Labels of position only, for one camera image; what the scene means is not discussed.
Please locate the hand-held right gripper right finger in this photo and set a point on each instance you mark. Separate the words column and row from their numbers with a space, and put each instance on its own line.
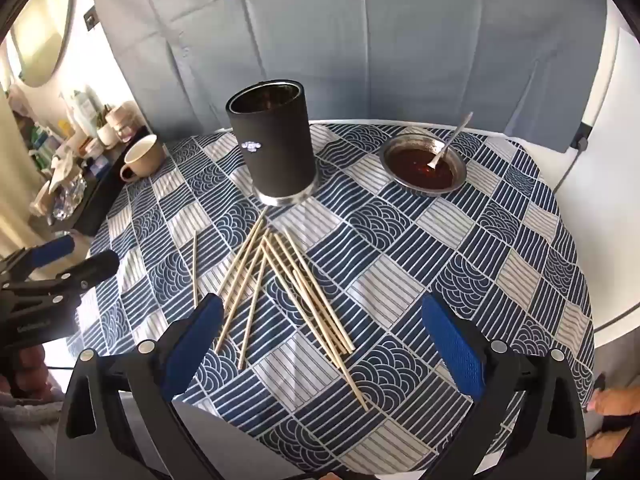
column 452, row 350

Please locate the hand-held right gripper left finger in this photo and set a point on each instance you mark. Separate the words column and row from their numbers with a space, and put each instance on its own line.
column 192, row 345

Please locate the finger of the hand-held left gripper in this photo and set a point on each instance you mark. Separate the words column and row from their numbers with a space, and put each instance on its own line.
column 52, row 251
column 95, row 267

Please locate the wooden chopstick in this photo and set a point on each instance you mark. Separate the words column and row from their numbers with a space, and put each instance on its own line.
column 195, row 270

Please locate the pile of wooden chopsticks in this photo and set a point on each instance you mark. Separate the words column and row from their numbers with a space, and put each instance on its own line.
column 270, row 242

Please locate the black cylindrical chopstick holder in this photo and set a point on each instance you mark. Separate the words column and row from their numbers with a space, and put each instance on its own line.
column 272, row 145

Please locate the person's left forearm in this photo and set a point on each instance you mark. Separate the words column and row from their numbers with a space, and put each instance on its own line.
column 20, row 412

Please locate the person's left hand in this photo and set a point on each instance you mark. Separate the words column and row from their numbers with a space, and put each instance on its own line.
column 29, row 367

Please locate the crumpled silver foil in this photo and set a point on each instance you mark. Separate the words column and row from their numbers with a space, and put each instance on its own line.
column 67, row 195

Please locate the blue white patterned tablecloth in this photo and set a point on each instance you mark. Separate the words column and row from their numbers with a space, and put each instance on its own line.
column 400, row 270

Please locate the small blue box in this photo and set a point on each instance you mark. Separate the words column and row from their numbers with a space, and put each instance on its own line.
column 100, row 166

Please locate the beige ceramic mug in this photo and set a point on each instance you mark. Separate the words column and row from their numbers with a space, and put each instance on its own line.
column 145, row 160

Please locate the small white cup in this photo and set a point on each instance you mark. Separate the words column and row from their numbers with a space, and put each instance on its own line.
column 106, row 134

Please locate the white plastic bottle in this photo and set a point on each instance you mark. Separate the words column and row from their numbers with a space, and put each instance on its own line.
column 82, row 107

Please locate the pink ceramic jars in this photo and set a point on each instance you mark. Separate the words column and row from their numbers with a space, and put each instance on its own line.
column 124, row 115

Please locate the person's leg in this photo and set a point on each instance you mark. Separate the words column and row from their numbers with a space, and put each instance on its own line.
column 612, row 402

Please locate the metal bowl with dark sauce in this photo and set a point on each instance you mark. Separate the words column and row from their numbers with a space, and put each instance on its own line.
column 420, row 167

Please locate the metal spoon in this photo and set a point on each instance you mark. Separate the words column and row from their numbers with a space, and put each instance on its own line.
column 452, row 137

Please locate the white stand pole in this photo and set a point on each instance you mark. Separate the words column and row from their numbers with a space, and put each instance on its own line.
column 582, row 137

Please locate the round wall mirror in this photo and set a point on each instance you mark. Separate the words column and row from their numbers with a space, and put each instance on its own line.
column 45, row 25

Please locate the black wall socket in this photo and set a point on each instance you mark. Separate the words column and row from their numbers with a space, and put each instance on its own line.
column 91, row 20

